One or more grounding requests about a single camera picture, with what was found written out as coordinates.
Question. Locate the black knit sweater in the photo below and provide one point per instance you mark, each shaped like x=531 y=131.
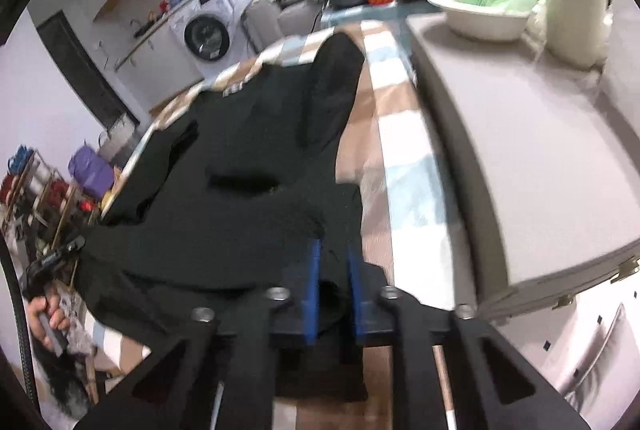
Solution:
x=225 y=202

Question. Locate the white washing machine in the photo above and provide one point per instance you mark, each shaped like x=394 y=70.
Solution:
x=208 y=33

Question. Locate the grey bedside cabinet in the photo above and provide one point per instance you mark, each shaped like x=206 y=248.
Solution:
x=546 y=173

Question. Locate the person's left hand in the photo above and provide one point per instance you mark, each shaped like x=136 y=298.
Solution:
x=50 y=306

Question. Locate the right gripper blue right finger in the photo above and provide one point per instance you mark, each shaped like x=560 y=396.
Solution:
x=366 y=281

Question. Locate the woven laundry basket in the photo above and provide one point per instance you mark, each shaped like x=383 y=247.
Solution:
x=117 y=143

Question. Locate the white basin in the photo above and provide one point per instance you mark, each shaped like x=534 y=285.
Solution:
x=493 y=24

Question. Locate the white kitchen counter cabinet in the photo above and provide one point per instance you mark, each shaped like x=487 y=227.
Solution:
x=156 y=68

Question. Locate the plaid bed sheet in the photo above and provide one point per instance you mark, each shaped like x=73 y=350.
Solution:
x=411 y=224

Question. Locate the purple bag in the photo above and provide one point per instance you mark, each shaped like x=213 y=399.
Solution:
x=89 y=170

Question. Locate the wooden shoe rack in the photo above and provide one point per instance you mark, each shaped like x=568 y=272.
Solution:
x=37 y=205

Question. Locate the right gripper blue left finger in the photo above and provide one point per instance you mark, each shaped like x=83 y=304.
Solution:
x=309 y=303

